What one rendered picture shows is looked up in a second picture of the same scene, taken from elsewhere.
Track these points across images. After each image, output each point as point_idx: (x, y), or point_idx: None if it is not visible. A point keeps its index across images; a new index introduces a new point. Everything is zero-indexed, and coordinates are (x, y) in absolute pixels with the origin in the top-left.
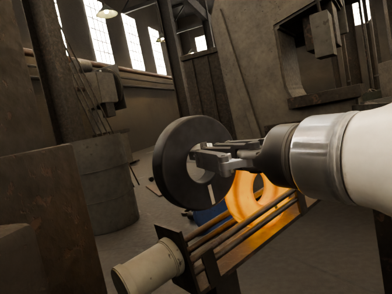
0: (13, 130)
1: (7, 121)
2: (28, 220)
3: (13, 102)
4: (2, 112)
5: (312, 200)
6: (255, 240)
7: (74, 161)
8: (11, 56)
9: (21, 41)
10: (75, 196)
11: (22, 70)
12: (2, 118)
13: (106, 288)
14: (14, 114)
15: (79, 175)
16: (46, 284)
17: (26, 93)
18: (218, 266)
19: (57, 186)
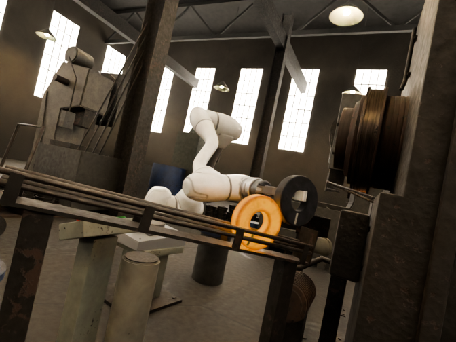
0: (402, 184)
1: (402, 178)
2: (372, 223)
3: (405, 167)
4: (403, 174)
5: (209, 237)
6: (262, 250)
7: (377, 203)
8: (411, 139)
9: (415, 126)
10: (373, 224)
11: (410, 146)
12: (402, 177)
13: (362, 291)
14: (404, 174)
15: (376, 213)
16: (337, 229)
17: (408, 160)
18: (284, 254)
19: (374, 214)
